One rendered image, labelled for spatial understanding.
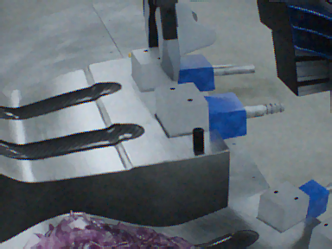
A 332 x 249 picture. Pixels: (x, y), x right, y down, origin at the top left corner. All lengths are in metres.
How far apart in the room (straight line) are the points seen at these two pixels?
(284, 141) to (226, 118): 2.00
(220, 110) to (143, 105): 0.09
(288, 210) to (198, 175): 0.14
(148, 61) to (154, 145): 0.13
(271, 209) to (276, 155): 2.03
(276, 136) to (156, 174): 2.10
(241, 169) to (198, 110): 0.15
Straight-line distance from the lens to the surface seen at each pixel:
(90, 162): 0.87
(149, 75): 0.99
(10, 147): 0.92
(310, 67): 1.40
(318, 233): 0.72
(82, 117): 0.96
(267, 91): 3.28
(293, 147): 2.86
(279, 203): 0.78
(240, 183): 1.00
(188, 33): 0.97
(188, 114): 0.89
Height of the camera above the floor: 1.27
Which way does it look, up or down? 25 degrees down
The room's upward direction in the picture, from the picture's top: 3 degrees counter-clockwise
